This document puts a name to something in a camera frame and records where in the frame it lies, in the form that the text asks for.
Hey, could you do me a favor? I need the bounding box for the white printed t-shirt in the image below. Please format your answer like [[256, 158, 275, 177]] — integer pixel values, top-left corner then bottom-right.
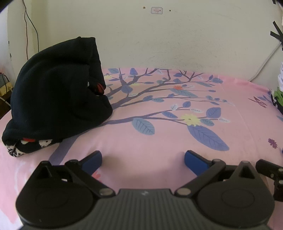
[[278, 62, 283, 91]]

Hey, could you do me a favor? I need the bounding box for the black folded clothes pile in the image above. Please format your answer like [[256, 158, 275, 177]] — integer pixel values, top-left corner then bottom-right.
[[2, 37, 113, 157]]

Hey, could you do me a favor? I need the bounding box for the pink floral bed sheet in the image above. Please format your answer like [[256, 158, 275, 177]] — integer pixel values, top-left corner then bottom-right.
[[1, 68, 282, 229]]

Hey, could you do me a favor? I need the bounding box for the green garment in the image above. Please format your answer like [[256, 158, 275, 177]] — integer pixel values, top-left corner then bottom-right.
[[272, 87, 283, 106]]

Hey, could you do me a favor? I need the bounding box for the black tape cross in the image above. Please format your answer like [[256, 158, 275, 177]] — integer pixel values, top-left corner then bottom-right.
[[270, 21, 283, 45]]

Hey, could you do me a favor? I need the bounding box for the grey wall cable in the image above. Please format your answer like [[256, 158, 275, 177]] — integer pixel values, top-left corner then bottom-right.
[[248, 42, 282, 82]]

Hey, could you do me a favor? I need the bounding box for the small wall sticker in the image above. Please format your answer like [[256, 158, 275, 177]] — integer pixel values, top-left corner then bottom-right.
[[151, 7, 163, 14]]

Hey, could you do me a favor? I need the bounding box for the thin black wall wire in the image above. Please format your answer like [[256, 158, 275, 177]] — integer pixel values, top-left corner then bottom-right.
[[22, 0, 40, 61]]

